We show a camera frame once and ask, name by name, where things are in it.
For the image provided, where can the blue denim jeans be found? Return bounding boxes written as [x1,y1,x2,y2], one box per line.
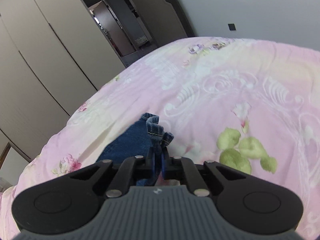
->
[97,113,174,186]

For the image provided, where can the white wooden-top nightstand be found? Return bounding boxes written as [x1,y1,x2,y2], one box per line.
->
[0,144,29,192]

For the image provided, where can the pink floral bed cover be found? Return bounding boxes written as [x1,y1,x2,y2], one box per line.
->
[1,37,319,239]

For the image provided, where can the beige wardrobe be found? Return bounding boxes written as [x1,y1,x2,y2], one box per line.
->
[1,0,124,160]

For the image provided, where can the beige open door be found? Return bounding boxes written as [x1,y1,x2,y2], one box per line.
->
[132,0,187,47]

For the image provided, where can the black wall socket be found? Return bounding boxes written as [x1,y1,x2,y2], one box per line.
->
[228,23,236,31]

